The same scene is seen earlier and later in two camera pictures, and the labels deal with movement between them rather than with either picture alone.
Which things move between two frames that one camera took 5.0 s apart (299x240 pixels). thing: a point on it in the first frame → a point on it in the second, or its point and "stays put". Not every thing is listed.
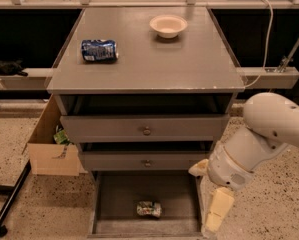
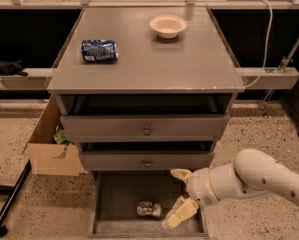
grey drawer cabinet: x=144 y=91 stays put
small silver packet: x=149 y=208 stays put
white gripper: x=223 y=168 → x=199 y=184
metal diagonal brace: x=285 y=61 stays put
